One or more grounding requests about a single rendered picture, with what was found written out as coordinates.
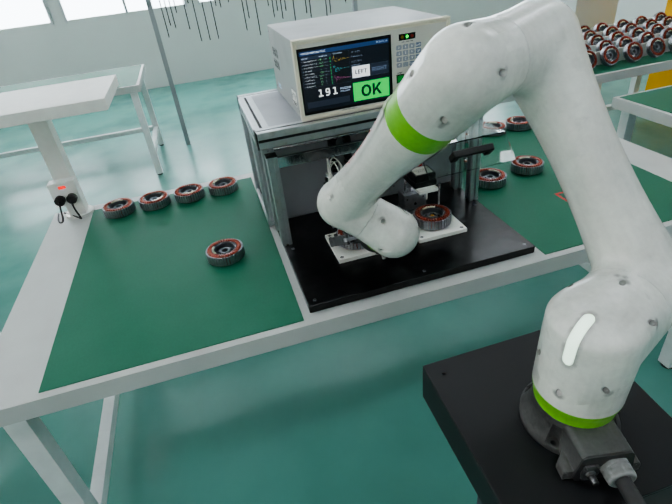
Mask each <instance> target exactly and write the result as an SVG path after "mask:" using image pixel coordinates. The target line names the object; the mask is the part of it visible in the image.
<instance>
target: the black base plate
mask: <svg viewBox="0 0 672 504"><path fill-rule="evenodd" d="M450 183H451V181H449V182H444V183H441V192H440V205H444V206H446V207H448V208H449V209H450V210H451V212H452V215H453V216H454V217H455V218H456V219H458V220H459V221H460V222H461V223H462V224H463V225H464V226H465V227H466V228H467V232H463V233H459V234H455V235H451V236H447V237H443V238H439V239H436V240H432V241H428V242H424V243H419V242H417V245H416V246H415V248H414V249H413V250H412V251H411V252H410V253H409V254H407V255H405V256H403V257H400V258H388V257H386V259H382V256H381V254H376V255H373V256H369V257H365V258H361V259H357V260H353V261H349V262H345V263H341V264H339V262H338V260H337V258H336V256H335V255H334V253H333V251H332V249H331V247H330V246H329V244H328V242H327V240H326V238H325V235H327V234H331V233H335V232H336V231H337V228H332V226H331V225H329V224H328V223H326V222H325V221H324V220H323V219H322V217H321V216H320V214H319V212H314V213H310V214H306V215H301V216H297V217H293V218H288V220H289V226H290V232H291V237H292V243H293V244H291V245H289V244H286V245H287V246H284V249H285V251H286V254H287V256H288V259H289V261H290V264H291V266H292V269H293V271H294V274H295V276H296V279H297V281H298V284H299V286H300V289H301V292H302V294H303V297H304V299H305V302H306V304H307V307H308V309H309V312H310V313H313V312H317V311H321V310H324V309H328V308H332V307H335V306H339V305H343V304H346V303H350V302H354V301H357V300H361V299H365V298H368V297H372V296H376V295H380V294H383V293H387V292H391V291H394V290H398V289H402V288H405V287H409V286H413V285H416V284H420V283H424V282H427V281H431V280H435V279H439V278H442V277H446V276H450V275H453V274H457V273H461V272H464V271H468V270H472V269H475V268H479V267H483V266H486V265H490V264H494V263H498V262H501V261H505V260H509V259H512V258H516V257H520V256H523V255H527V254H531V253H534V250H535V246H534V245H533V244H532V243H530V242H529V241H528V240H527V239H525V238H524V237H523V236H521V235H520V234H519V233H518V232H516V231H515V230H514V229H513V228H511V227H510V226H509V225H507V224H506V223H505V222H504V221H502V220H501V219H500V218H499V217H497V216H496V215H495V214H493V213H492V212H491V211H490V210H488V209H487V208H486V207H485V206H483V205H482V204H481V203H479V202H478V201H477V200H474V199H473V201H468V199H466V198H465V191H464V190H463V189H462V188H459V187H458V188H457V189H453V187H451V186H450ZM381 198H382V199H384V200H385V201H387V202H389V203H391V204H393V205H395V206H397V207H400V206H399V197H398V193H397V194H392V195H388V196H384V197H381ZM426 204H438V191H435V192H430V193H428V199H427V201H426ZM400 208H401V207H400Z"/></svg>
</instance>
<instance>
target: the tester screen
mask: <svg viewBox="0 0 672 504"><path fill-rule="evenodd" d="M299 60H300V68H301V75H302V82H303V90H304V97H305V105H306V112H307V113H309V112H314V111H319V110H324V109H330V108H335V107H340V106H346V105H351V104H356V103H362V102H367V101H372V100H377V99H383V98H388V97H389V96H390V95H388V96H383V97H377V98H372V99H367V100H361V101H356V102H354V94H353V83H357V82H362V81H368V80H373V79H379V78H384V77H389V89H390V72H389V45H388V38H386V39H380V40H374V41H367V42H361V43H355V44H349V45H343V46H337V47H331V48H325V49H319V50H313V51H306V52H300V53H299ZM383 61H388V72H387V73H381V74H375V75H370V76H364V77H359V78H353V77H352V67H354V66H360V65H365V64H371V63H377V62H383ZM332 86H338V88H339V95H334V96H328V97H323V98H318V96H317V89H321V88H327V87H332ZM348 95H350V101H348V102H343V103H338V104H332V105H327V106H322V107H316V108H311V109H308V104H307V103H310V102H316V101H321V100H327V99H332V98H337V97H343V96H348Z"/></svg>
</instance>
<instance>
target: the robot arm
mask: <svg viewBox="0 0 672 504"><path fill-rule="evenodd" d="M511 95H512V96H513V98H514V100H515V101H516V103H517V104H518V106H519V108H520V109H521V111H522V113H523V114H524V116H525V118H526V120H527V121H528V123H529V125H530V127H531V128H532V130H533V132H534V134H535V136H536V137H537V139H538V141H539V143H540V145H541V147H542V149H543V151H544V153H545V155H546V157H547V159H548V161H549V163H550V165H551V167H552V169H553V171H554V173H555V175H556V177H557V179H558V182H559V184H560V186H561V188H562V190H563V193H564V195H565V197H566V200H567V202H568V204H569V207H570V209H571V212H572V214H573V217H574V219H575V222H576V225H577V227H578V230H579V233H580V235H581V238H582V241H583V244H584V247H585V250H586V253H587V256H588V259H589V262H590V265H591V271H590V272H589V273H588V274H587V275H586V276H585V277H584V278H582V279H581V280H579V281H577V282H575V283H573V284H571V285H570V286H567V287H566V288H564V289H562V290H561V291H559V292H558V293H557V294H556V295H554V296H553V297H552V298H551V300H550V301H549V303H548V304H547V307H546V310H545V314H544V318H543V322H542V327H541V331H540V336H539V341H538V346H537V351H536V356H535V361H534V366H533V370H532V382H531V383H530V384H528V385H527V386H526V388H525V389H524V390H523V392H522V394H521V398H520V404H519V413H520V418H521V421H522V423H523V425H524V427H525V429H526V430H527V432H528V433H529V434H530V435H531V436H532V438H533V439H534V440H535V441H537V442H538V443H539V444H540V445H542V446H543V447H544V448H546V449H548V450H549V451H551V452H553V453H555V454H558V455H560V456H559V458H558V460H557V463H556V469H557V471H558V473H559V475H560V477H561V479H562V480H564V479H573V480H575V481H579V480H581V481H585V480H590V481H591V483H592V485H593V486H594V487H595V486H598V485H600V483H599V481H598V479H597V478H601V477H604V479H605V480H606V482H607V483H608V485H609V486H611V487H614V488H618V489H619V491H620V493H621V495H622V496H623V498H624V500H625V502H626V503H627V504H646V502H645V500H644V499H643V497H642V495H641V494H640V492H639V490H638V489H637V487H636V486H635V484H634V481H635V480H636V478H637V474H636V472H635V471H634V470H637V469H638V468H639V467H640V465H641V463H640V461H639V460H638V458H637V457H636V455H635V453H634V452H633V450H632V448H631V447H630V445H629V444H628V442H627V440H626V439H625V437H624V436H623V434H622V433H621V422H620V418H619V415H618V412H619V411H620V410H621V409H622V407H623V406H624V404H625V401H626V399H627V396H628V394H629V392H630V389H631V387H632V384H633V382H634V379H635V377H636V374H637V372H638V370H639V367H640V365H641V363H642V362H643V361H644V360H645V358H646V357H647V356H648V355H649V353H650V352H651V351H652V350H653V349H654V347H655V346H656V345H657V344H658V342H659V341H660V340H661V339H662V337H663V336H664V335H665V334H666V333H667V331H668V330H669V329H670V328H671V326H672V237H671V236H670V234H669V233H668V231H667V229H666V228H665V226H664V225H663V223H662V221H661V220H660V218H659V216H658V214H657V213H656V211H655V209H654V208H653V206H652V204H651V202H650V200H649V199H648V197H647V195H646V193H645V191H644V189H643V188H642V186H641V184H640V182H639V180H638V178H637V176H636V174H635V172H634V170H633V168H632V166H631V164H630V162H629V160H628V157H627V155H626V153H625V151H624V149H623V147H622V144H621V142H620V140H619V137H618V135H617V133H616V130H615V128H614V126H613V123H612V121H611V118H610V116H609V113H608V111H607V108H606V105H605V103H604V100H603V97H602V95H601V92H600V89H599V86H598V83H597V80H596V77H595V74H594V71H593V68H592V65H591V62H590V59H589V55H588V52H587V49H586V45H585V42H584V38H583V34H582V31H581V26H580V23H579V20H578V18H577V16H576V14H575V13H574V11H573V10H572V9H571V8H570V7H569V6H568V5H566V4H565V3H563V2H562V1H559V0H526V1H523V2H521V3H519V4H517V5H515V6H514V7H512V8H509V9H507V10H505V11H503V12H500V13H497V14H495V15H492V16H489V17H485V18H480V19H474V20H469V21H463V22H458V23H455V24H452V25H449V26H447V27H445V28H444V29H442V30H441V31H439V32H438V33H437V34H436V35H434V36H433V37H432V39H431V40H430V41H429V42H428V43H427V45H426V46H425V47H424V49H423V50H422V51H421V53H420V54H419V56H418V57H417V58H416V60H415V61H414V63H413V64H412V65H411V67H410V68H409V70H408V71H407V73H406V74H405V76H404V77H403V79H402V80H401V82H400V83H399V85H398V86H397V88H396V89H395V91H394V92H393V94H392V95H390V96H389V97H388V98H387V99H386V100H385V102H384V104H383V107H382V109H381V111H380V113H379V115H378V117H377V119H376V120H375V122H374V124H373V126H372V128H371V129H370V131H369V133H368V135H367V136H366V138H365V139H364V141H363V142H362V144H361V145H360V147H359V148H358V149H357V151H356V152H355V153H354V155H353V156H352V157H351V159H350V160H349V161H348V162H347V163H346V165H345V166H344V167H343V168H342V169H341V170H340V171H339V172H338V173H337V174H336V175H335V176H334V177H333V178H332V179H330V180H329V181H328V182H327V183H326V184H325V185H324V186H323V187H322V188H321V190H320V191H319V194H318V197H317V208H318V212H319V214H320V216H321V217H322V219H323V220H324V221H325V222H326V223H328V224H329V225H331V226H333V227H335V228H337V229H340V230H342V231H344V232H346V233H348V234H345V235H340V234H337V233H336V234H334V235H333V237H330V238H329V242H330V247H334V246H340V245H349V244H351V243H352V242H353V243H354V244H357V243H361V245H362V246H363V247H364V248H365V249H366V250H368V251H370V252H374V253H376V254H381V256H382V259H386V257H388V258H400V257H403V256H405V255H407V254H409V253H410V252H411V251H412V250H413V249H414V248H415V246H416V245H417V242H418V240H419V226H418V223H417V221H416V219H415V218H414V216H413V215H412V214H411V213H409V212H408V211H406V210H404V209H402V208H400V207H397V206H395V205H393V204H391V203H389V202H387V201H385V200H384V199H382V198H381V196H382V195H383V194H384V193H386V192H387V191H388V190H389V189H390V188H391V187H392V186H393V185H394V184H395V183H397V182H398V181H399V180H400V179H401V178H403V177H404V176H405V175H407V174H408V173H409V172H411V171H412V170H413V169H415V168H416V167H418V166H419V165H421V164H422V163H424V162H425V161H427V160H428V159H430V158H431V157H433V156H434V155H436V154H438V153H439V152H441V151H442V150H444V149H445V148H446V147H447V145H448V144H449V143H450V142H451V141H453V140H454V139H455V138H457V137H458V136H459V135H460V134H462V133H463V132H464V131H466V130H467V129H468V128H469V127H470V126H472V125H473V124H474V123H475V122H477V121H478V120H479V119H480V118H481V117H482V116H484V115H485V114H486V113H487V112H488V111H489V110H491V109H492V108H493V107H495V106H496V105H498V104H499V103H500V102H502V101H503V100H505V99H506V98H508V97H509V96H511Z"/></svg>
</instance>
